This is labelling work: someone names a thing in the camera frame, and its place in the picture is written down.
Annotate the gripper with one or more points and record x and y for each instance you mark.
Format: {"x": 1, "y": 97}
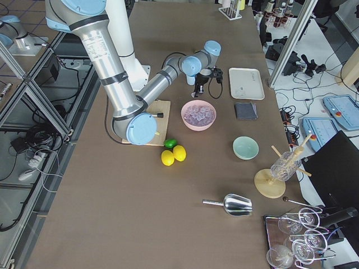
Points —
{"x": 201, "y": 80}

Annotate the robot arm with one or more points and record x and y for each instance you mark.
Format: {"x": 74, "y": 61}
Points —
{"x": 16, "y": 39}
{"x": 103, "y": 29}

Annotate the blue plastic cup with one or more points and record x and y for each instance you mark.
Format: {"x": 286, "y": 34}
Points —
{"x": 191, "y": 79}

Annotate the pile of clear ice cubes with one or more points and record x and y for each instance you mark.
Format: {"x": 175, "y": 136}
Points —
{"x": 199, "y": 115}

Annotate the wooden cup tree stand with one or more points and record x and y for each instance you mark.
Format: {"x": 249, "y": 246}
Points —
{"x": 270, "y": 187}

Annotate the metal ice scoop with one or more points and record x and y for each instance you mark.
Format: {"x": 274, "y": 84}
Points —
{"x": 233, "y": 204}

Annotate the pink bowl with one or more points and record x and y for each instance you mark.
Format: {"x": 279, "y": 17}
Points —
{"x": 197, "y": 102}

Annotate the wooden cutting board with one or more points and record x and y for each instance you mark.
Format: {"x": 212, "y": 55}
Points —
{"x": 162, "y": 123}

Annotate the beige plastic tray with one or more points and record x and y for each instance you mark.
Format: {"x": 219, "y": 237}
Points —
{"x": 245, "y": 83}

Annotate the dark grey folded cloth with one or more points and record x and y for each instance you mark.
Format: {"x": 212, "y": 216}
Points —
{"x": 246, "y": 111}

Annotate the green lime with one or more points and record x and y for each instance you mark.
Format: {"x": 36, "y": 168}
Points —
{"x": 170, "y": 143}

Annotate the yellow lemon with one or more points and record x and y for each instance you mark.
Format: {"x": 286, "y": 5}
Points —
{"x": 167, "y": 158}
{"x": 179, "y": 153}

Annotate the mint green bowl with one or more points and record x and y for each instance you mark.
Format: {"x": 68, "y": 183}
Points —
{"x": 245, "y": 148}

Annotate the clear glass on stand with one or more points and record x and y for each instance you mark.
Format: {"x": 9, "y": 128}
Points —
{"x": 285, "y": 166}

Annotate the blue teach pendant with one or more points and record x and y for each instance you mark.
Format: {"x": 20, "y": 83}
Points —
{"x": 344, "y": 109}
{"x": 321, "y": 130}

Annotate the black monitor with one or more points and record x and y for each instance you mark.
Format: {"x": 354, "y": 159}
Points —
{"x": 334, "y": 169}

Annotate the wine glass rack tray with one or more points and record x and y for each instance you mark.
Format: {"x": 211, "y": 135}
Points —
{"x": 296, "y": 239}

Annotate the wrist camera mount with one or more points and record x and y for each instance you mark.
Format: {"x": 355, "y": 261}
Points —
{"x": 217, "y": 74}

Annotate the white wire cup rack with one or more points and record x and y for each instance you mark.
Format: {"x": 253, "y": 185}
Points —
{"x": 230, "y": 9}

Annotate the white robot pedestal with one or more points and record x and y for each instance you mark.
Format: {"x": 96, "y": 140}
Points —
{"x": 126, "y": 47}

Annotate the aluminium frame post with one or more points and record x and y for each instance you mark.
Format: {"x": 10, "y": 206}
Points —
{"x": 293, "y": 38}

